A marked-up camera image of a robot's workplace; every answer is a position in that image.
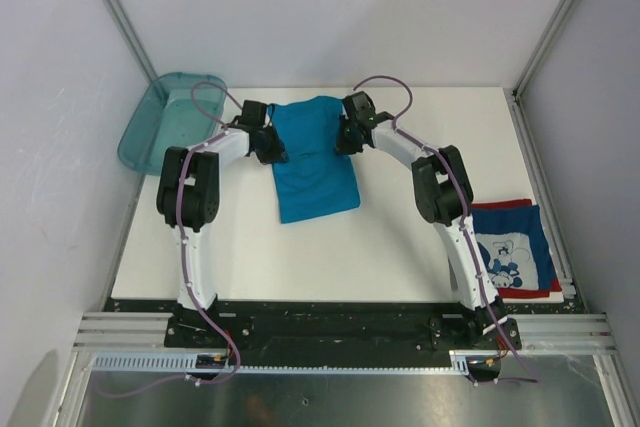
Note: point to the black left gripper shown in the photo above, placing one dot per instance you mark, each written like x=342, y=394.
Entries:
x=275, y=154

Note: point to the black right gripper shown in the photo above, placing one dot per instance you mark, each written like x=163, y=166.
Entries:
x=343, y=146

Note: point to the bright blue t-shirt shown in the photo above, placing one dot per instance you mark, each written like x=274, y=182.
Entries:
x=315, y=181

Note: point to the red t-shirt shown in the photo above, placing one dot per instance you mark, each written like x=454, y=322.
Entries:
x=520, y=294

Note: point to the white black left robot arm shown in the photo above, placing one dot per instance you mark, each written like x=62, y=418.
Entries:
x=189, y=192

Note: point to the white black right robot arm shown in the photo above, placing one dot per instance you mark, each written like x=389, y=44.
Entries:
x=443, y=197

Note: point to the teal translucent plastic bin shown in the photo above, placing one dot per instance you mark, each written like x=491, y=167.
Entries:
x=178, y=109

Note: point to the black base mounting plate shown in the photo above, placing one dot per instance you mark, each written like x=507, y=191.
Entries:
x=253, y=324

